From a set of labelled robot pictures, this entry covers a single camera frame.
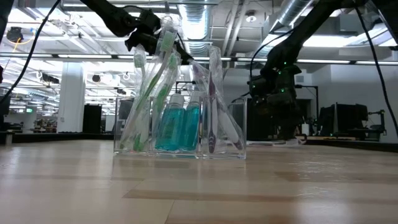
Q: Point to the black ceiling box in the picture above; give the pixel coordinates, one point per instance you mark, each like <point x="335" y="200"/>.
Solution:
<point x="14" y="34"/>

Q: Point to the black cabinet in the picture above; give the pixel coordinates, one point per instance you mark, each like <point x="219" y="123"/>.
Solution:
<point x="92" y="118"/>

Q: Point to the long ceiling light strip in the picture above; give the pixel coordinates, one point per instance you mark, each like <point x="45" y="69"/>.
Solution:
<point x="84" y="56"/>

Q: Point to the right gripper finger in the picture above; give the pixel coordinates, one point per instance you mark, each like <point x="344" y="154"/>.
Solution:
<point x="290" y="121"/>
<point x="267" y="121"/>

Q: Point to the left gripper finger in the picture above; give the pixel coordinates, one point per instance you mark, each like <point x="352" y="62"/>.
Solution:
<point x="185" y="54"/>

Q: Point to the green exit sign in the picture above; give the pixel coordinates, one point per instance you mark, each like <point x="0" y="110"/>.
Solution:
<point x="29" y="110"/>

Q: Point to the black aluminium table frame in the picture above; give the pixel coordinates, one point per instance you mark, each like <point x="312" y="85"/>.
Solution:
<point x="62" y="137"/>

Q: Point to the clear acrylic organizer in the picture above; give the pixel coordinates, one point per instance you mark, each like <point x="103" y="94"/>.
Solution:
<point x="217" y="156"/>

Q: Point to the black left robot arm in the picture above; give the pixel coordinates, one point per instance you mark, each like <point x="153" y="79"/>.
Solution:
<point x="109" y="15"/>

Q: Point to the blue mouthwash bottle white cap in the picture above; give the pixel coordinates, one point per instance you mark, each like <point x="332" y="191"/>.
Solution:
<point x="191" y="127"/>
<point x="169" y="127"/>

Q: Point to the round silver ceiling duct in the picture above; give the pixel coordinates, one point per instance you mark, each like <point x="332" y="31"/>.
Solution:
<point x="194" y="31"/>

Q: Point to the slanted silver ceiling duct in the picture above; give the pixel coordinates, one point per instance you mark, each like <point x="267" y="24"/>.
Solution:
<point x="292" y="12"/>

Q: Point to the purple toothbrush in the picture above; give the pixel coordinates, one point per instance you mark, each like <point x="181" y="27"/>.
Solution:
<point x="228" y="127"/>
<point x="212" y="124"/>
<point x="264" y="143"/>

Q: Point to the white pillar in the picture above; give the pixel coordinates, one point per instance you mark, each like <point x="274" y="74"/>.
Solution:
<point x="71" y="99"/>

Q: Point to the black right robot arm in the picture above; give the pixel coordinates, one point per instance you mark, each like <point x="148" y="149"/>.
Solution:
<point x="311" y="25"/>

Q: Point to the white ceiling dome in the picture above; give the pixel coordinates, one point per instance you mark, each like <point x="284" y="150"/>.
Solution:
<point x="251" y="18"/>

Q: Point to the black desk monitors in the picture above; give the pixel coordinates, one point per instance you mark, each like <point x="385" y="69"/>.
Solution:
<point x="348" y="116"/>

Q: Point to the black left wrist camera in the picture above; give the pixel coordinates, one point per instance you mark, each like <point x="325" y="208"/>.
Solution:
<point x="150" y="20"/>

